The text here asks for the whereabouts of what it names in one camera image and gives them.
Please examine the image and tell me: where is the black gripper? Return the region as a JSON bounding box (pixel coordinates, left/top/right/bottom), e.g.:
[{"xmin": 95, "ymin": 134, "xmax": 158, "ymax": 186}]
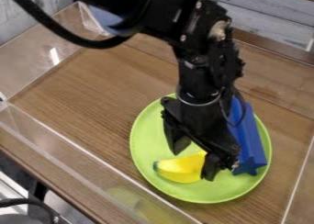
[{"xmin": 161, "ymin": 96, "xmax": 241, "ymax": 182}]

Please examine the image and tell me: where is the green round plate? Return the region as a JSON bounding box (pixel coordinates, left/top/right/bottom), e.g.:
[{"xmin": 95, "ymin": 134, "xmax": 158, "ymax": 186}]
[{"xmin": 130, "ymin": 101, "xmax": 273, "ymax": 204}]

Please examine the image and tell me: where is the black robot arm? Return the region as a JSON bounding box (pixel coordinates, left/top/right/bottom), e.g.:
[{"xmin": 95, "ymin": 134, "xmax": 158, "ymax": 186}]
[{"xmin": 78, "ymin": 0, "xmax": 245, "ymax": 181}]

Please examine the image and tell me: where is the clear acrylic front wall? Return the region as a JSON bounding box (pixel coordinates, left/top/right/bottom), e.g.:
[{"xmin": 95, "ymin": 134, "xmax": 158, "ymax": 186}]
[{"xmin": 0, "ymin": 102, "xmax": 202, "ymax": 224}]

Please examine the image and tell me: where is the black cable lower left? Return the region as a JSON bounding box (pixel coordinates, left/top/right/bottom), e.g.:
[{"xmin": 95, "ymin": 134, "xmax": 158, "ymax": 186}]
[{"xmin": 0, "ymin": 198, "xmax": 63, "ymax": 224}]

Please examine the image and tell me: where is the blue star-shaped block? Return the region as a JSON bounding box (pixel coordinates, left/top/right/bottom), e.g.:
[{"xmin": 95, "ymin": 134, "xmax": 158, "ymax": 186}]
[{"xmin": 229, "ymin": 98, "xmax": 268, "ymax": 176}]

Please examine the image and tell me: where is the yellow toy banana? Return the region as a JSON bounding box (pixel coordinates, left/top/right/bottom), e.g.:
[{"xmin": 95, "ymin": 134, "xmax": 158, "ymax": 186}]
[{"xmin": 154, "ymin": 151, "xmax": 206, "ymax": 184}]

